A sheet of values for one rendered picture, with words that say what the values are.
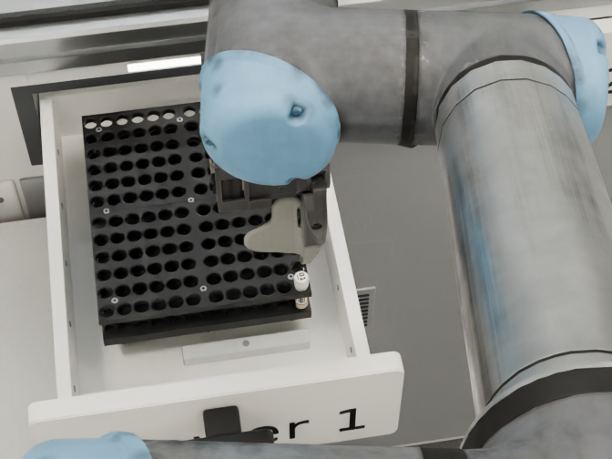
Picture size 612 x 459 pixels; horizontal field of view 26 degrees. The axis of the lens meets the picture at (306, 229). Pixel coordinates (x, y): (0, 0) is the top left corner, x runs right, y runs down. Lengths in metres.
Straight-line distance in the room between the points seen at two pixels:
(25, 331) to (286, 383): 0.33
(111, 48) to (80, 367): 0.28
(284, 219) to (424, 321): 0.70
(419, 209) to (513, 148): 0.85
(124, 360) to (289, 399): 0.18
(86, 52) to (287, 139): 0.51
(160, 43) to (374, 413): 0.38
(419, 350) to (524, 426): 1.27
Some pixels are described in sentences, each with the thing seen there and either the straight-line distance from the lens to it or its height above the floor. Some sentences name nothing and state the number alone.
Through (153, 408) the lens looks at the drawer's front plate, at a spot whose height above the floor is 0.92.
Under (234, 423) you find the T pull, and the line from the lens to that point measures 1.03.
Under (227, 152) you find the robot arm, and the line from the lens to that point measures 0.71.
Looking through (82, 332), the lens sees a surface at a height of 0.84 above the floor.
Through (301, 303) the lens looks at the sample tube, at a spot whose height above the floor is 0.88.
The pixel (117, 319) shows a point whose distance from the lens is 1.10.
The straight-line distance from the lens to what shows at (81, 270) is 1.20.
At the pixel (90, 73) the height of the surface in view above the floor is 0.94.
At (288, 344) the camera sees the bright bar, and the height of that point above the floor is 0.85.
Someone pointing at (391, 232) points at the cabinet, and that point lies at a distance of 1.48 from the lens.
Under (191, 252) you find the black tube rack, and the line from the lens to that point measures 1.12.
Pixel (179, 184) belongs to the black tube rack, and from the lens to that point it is 1.17.
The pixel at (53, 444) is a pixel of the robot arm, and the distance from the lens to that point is 0.42.
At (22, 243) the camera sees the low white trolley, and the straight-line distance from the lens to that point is 1.33.
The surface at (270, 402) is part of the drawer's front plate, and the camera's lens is 1.04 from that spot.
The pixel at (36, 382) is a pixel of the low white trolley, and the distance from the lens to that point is 1.24.
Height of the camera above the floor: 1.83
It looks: 55 degrees down
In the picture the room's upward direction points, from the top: straight up
